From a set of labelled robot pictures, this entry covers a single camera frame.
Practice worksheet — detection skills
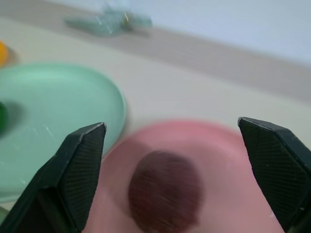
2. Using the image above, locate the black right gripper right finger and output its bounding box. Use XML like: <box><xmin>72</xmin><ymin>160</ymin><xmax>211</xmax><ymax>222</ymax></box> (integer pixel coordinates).
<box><xmin>238</xmin><ymin>116</ymin><xmax>311</xmax><ymax>233</ymax></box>

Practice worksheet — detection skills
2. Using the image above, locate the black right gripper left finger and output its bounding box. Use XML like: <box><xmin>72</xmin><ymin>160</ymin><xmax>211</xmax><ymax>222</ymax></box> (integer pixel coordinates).
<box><xmin>0</xmin><ymin>122</ymin><xmax>107</xmax><ymax>233</ymax></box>

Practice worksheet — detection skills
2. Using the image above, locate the dark red round fruit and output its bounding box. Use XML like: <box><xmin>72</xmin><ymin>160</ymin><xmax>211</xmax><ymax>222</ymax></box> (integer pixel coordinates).
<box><xmin>128</xmin><ymin>150</ymin><xmax>205</xmax><ymax>233</ymax></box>

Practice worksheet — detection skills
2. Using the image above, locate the pink plate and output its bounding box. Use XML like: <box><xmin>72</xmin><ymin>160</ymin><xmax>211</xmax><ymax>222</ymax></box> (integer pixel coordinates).
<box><xmin>84</xmin><ymin>119</ymin><xmax>287</xmax><ymax>233</ymax></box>

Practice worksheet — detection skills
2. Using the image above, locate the green plate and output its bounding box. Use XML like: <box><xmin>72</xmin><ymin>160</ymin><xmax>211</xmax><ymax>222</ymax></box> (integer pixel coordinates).
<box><xmin>0</xmin><ymin>62</ymin><xmax>127</xmax><ymax>203</ymax></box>

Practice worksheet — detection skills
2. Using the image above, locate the dark green round item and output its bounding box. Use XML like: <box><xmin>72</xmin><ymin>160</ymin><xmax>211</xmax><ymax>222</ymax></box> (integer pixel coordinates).
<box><xmin>0</xmin><ymin>101</ymin><xmax>9</xmax><ymax>135</ymax></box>

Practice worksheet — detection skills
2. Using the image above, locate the orange round item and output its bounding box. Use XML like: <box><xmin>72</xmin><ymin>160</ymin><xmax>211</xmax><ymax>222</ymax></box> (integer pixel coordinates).
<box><xmin>0</xmin><ymin>40</ymin><xmax>10</xmax><ymax>68</ymax></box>

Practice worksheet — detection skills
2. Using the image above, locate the teal crumpled plastic bag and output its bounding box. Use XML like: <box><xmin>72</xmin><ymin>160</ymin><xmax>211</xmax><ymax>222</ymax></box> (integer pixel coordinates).
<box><xmin>63</xmin><ymin>4</ymin><xmax>153</xmax><ymax>37</ymax></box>

